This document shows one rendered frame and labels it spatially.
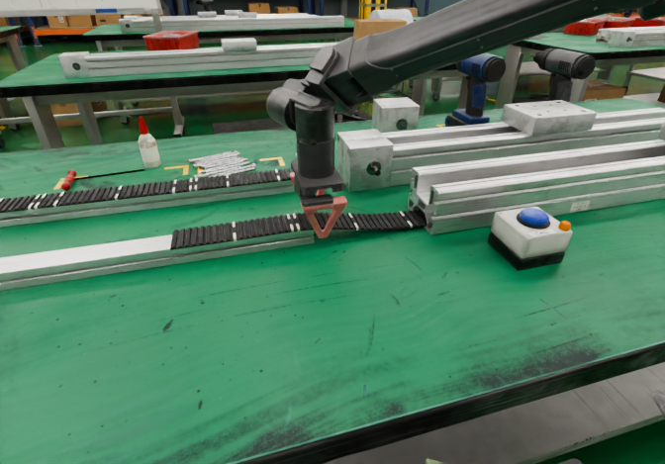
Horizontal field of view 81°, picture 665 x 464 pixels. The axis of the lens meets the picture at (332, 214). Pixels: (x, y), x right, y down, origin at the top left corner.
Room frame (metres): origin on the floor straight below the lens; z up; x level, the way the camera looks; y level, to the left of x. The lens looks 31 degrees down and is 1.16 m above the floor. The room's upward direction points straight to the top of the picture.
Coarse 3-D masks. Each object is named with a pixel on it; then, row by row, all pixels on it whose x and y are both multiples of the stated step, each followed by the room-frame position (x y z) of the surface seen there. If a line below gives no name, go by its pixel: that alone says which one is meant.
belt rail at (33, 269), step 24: (144, 240) 0.49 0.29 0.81; (168, 240) 0.49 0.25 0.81; (240, 240) 0.50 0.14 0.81; (264, 240) 0.51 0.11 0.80; (288, 240) 0.52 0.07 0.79; (312, 240) 0.53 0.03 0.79; (0, 264) 0.43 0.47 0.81; (24, 264) 0.43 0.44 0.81; (48, 264) 0.43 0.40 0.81; (72, 264) 0.44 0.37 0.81; (96, 264) 0.45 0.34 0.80; (120, 264) 0.46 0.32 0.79; (144, 264) 0.46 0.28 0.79; (168, 264) 0.47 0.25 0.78; (0, 288) 0.41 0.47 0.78
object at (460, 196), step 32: (480, 160) 0.68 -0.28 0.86; (512, 160) 0.68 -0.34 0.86; (544, 160) 0.69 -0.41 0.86; (576, 160) 0.71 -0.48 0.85; (608, 160) 0.73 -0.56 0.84; (640, 160) 0.68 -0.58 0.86; (416, 192) 0.62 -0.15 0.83; (448, 192) 0.56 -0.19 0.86; (480, 192) 0.57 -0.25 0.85; (512, 192) 0.60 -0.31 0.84; (544, 192) 0.60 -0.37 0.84; (576, 192) 0.62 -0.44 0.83; (608, 192) 0.65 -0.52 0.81; (640, 192) 0.66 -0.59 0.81; (448, 224) 0.56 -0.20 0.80; (480, 224) 0.57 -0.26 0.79
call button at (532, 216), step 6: (522, 210) 0.51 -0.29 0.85; (528, 210) 0.51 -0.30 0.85; (534, 210) 0.51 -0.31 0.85; (540, 210) 0.51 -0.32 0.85; (522, 216) 0.50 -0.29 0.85; (528, 216) 0.50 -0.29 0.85; (534, 216) 0.50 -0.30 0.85; (540, 216) 0.50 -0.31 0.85; (546, 216) 0.50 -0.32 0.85; (528, 222) 0.49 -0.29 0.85; (534, 222) 0.49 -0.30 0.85; (540, 222) 0.48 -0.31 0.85; (546, 222) 0.49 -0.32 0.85
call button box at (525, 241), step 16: (496, 224) 0.52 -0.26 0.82; (512, 224) 0.49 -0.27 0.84; (528, 224) 0.49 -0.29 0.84; (496, 240) 0.51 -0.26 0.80; (512, 240) 0.48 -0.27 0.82; (528, 240) 0.46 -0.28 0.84; (544, 240) 0.46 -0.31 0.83; (560, 240) 0.47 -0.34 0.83; (512, 256) 0.47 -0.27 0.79; (528, 256) 0.46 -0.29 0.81; (544, 256) 0.47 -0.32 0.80; (560, 256) 0.47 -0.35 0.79
